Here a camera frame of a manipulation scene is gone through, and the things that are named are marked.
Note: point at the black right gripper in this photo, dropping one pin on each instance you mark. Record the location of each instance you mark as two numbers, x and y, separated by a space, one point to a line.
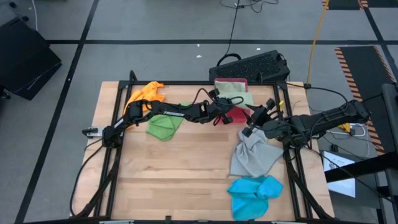
265 123

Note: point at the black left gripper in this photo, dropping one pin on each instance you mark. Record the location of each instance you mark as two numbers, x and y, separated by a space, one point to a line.
217 109

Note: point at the pale green microfiber towel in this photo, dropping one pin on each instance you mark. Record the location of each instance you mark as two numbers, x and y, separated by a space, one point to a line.
247 99

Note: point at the pale green tagged towel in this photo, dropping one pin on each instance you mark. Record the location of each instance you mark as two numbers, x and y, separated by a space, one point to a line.
230 86

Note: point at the bright green microfiber towel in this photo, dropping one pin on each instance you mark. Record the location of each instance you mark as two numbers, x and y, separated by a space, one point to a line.
164 126

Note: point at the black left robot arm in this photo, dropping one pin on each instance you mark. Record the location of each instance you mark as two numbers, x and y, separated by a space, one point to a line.
174 113

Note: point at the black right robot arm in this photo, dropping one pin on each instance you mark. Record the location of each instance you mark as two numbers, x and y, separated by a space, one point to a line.
326 119

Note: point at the grey microfiber towel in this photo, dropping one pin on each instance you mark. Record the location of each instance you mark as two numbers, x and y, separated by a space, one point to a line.
253 155

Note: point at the orange microfiber towel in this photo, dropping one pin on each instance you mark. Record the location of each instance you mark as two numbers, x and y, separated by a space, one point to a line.
147 91

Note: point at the blue microfiber towel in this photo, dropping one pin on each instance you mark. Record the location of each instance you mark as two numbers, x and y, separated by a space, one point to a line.
248 199

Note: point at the red plastic tray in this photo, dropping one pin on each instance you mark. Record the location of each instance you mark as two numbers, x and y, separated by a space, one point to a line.
241 116

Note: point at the black perforated computer case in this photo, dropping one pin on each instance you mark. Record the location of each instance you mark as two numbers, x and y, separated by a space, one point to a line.
248 67

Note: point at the yellow plug connector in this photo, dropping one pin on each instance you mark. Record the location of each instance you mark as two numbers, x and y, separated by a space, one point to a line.
345 127

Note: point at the white printed sheet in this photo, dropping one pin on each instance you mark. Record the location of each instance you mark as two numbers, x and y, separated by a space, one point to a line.
342 186

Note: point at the hazard-striped black floor mat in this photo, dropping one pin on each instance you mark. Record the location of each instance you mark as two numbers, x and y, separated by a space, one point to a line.
363 77
345 3

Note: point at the black stand beam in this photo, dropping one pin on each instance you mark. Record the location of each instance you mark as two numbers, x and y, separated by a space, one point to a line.
390 124

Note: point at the short white bar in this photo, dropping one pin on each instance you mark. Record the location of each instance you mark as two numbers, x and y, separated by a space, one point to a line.
116 222

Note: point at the large black case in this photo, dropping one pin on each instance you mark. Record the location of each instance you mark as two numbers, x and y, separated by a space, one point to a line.
25 59

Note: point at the black metal table frame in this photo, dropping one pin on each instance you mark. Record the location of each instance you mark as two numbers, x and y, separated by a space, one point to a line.
186 82

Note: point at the black table-edge bracket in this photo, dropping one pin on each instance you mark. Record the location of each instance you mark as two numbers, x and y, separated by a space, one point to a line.
168 218

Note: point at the silver base bracket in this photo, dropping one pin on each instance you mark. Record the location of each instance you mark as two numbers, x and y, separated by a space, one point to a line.
93 132

